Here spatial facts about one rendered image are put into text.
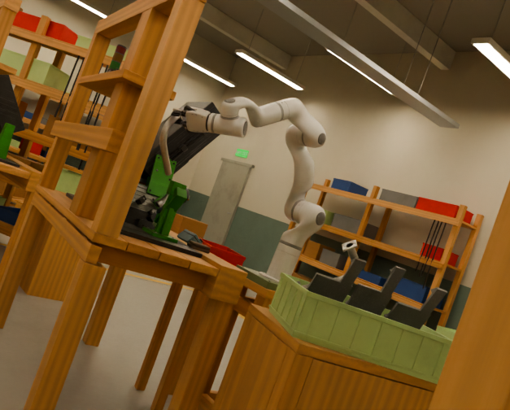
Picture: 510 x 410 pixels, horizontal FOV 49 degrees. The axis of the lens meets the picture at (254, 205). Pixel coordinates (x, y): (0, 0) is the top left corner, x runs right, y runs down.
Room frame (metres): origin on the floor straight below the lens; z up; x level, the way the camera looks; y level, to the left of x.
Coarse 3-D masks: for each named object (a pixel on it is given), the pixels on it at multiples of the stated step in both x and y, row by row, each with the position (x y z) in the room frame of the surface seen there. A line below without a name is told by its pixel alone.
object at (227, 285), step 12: (180, 240) 2.85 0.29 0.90; (204, 252) 2.67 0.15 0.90; (216, 264) 2.42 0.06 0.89; (228, 264) 2.50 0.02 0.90; (216, 276) 2.39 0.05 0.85; (228, 276) 2.41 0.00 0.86; (240, 276) 2.44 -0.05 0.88; (204, 288) 2.45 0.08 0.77; (216, 288) 2.39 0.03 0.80; (228, 288) 2.42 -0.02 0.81; (240, 288) 2.45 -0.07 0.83; (228, 300) 2.43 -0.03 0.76
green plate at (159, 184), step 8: (160, 160) 2.86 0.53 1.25; (152, 168) 2.84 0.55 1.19; (160, 168) 2.86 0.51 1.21; (152, 176) 2.83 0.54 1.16; (160, 176) 2.86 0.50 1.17; (168, 176) 2.88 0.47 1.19; (152, 184) 2.83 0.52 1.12; (160, 184) 2.85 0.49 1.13; (168, 184) 2.88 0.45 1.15; (152, 192) 2.82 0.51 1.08; (160, 192) 2.85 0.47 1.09
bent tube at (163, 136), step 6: (174, 108) 2.44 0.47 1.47; (168, 120) 2.39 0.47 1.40; (174, 120) 2.41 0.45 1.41; (168, 126) 2.38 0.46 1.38; (162, 132) 2.37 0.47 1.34; (162, 138) 2.37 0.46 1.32; (162, 144) 2.38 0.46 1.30; (162, 150) 2.40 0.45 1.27; (162, 156) 2.43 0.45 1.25; (168, 156) 2.44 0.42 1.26; (168, 162) 2.45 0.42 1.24; (168, 168) 2.47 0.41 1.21; (168, 174) 2.50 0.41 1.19
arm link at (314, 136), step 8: (280, 104) 2.48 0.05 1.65; (288, 104) 2.50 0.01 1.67; (296, 104) 2.52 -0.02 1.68; (288, 112) 2.50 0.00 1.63; (296, 112) 2.53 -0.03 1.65; (304, 112) 2.56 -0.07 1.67; (296, 120) 2.55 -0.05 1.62; (304, 120) 2.56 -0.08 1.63; (312, 120) 2.57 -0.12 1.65; (304, 128) 2.55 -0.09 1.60; (312, 128) 2.55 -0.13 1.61; (320, 128) 2.57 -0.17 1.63; (304, 136) 2.58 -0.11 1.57; (312, 136) 2.55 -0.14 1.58; (320, 136) 2.56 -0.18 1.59; (304, 144) 2.62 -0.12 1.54; (312, 144) 2.58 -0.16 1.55; (320, 144) 2.58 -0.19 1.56
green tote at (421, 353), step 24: (288, 288) 2.21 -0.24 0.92; (288, 312) 2.09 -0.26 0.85; (312, 312) 1.98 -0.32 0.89; (336, 312) 1.99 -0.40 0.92; (360, 312) 2.01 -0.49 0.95; (384, 312) 2.46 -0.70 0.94; (312, 336) 1.98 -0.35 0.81; (336, 336) 2.00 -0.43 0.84; (360, 336) 2.02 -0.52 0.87; (384, 336) 2.03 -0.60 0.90; (408, 336) 2.05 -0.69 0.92; (432, 336) 2.06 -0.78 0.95; (384, 360) 2.03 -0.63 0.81; (408, 360) 2.05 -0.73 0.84; (432, 360) 2.07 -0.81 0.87
